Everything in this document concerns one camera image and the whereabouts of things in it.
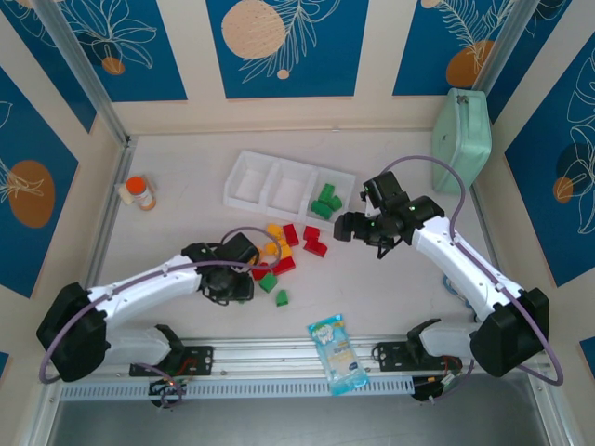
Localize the white three-compartment plastic container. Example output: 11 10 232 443
222 149 357 223

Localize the blue stethoscope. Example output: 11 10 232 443
441 273 480 321

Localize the mint green zip case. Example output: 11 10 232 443
430 87 493 195

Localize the orange-capped bottle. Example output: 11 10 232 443
126 176 157 212

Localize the blue wet wipes packet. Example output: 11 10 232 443
306 313 371 397

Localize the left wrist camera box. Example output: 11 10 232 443
218 231 260 269

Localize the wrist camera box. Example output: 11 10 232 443
218 231 260 269
360 170 410 217

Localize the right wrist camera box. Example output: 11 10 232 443
360 170 410 217

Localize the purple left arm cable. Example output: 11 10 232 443
39 226 284 410

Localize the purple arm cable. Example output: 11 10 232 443
357 154 566 387
39 226 284 410

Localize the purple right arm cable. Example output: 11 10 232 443
357 154 566 387

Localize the aluminium side rail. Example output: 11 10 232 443
86 137 136 289
469 185 512 289

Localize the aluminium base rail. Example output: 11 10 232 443
99 334 475 378

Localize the grey slotted cable duct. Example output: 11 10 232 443
59 376 415 401

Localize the aluminium corner post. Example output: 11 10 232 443
27 0 134 150
471 0 540 94

